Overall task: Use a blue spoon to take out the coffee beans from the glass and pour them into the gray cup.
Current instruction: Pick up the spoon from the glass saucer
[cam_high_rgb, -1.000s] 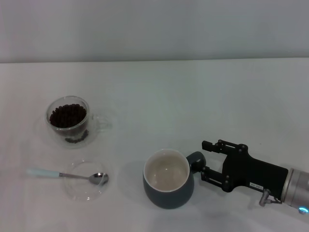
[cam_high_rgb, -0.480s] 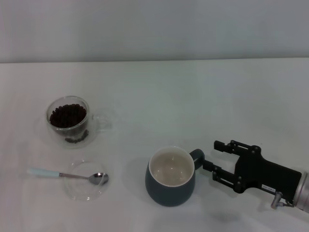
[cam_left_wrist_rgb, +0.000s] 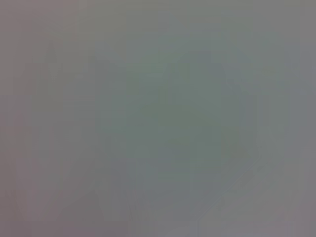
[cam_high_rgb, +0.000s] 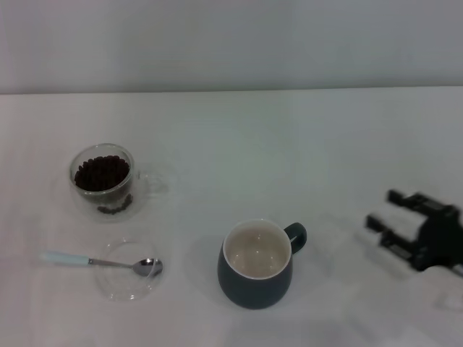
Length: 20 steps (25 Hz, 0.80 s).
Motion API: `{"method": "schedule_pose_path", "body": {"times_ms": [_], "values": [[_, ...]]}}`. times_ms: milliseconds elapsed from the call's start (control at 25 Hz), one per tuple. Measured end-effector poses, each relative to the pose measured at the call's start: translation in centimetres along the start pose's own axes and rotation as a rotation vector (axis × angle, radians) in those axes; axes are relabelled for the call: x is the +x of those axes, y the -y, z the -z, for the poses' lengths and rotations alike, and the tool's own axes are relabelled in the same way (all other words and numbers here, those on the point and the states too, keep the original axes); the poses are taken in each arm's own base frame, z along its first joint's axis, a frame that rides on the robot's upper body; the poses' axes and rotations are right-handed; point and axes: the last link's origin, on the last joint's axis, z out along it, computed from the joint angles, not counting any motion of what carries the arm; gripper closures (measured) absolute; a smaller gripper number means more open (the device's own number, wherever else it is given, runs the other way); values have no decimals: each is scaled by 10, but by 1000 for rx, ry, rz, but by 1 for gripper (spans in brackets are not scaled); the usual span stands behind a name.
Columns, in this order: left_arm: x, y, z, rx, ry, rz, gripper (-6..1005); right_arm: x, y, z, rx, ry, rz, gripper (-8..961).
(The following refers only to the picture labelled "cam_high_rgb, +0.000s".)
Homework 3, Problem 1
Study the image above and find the clear glass saucer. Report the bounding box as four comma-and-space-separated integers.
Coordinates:
92, 236, 169, 303

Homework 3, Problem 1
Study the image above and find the dark blue-grey ceramic mug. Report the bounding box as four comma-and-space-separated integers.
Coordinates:
216, 218, 309, 310

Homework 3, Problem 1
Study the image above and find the metal spoon with blue handle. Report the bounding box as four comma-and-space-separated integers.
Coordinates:
39, 250, 164, 278

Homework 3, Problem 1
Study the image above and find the double-wall glass cup with handle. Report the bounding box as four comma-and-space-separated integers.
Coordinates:
68, 143, 169, 223

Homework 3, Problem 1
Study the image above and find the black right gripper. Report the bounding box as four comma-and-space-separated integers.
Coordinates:
365, 188, 463, 278

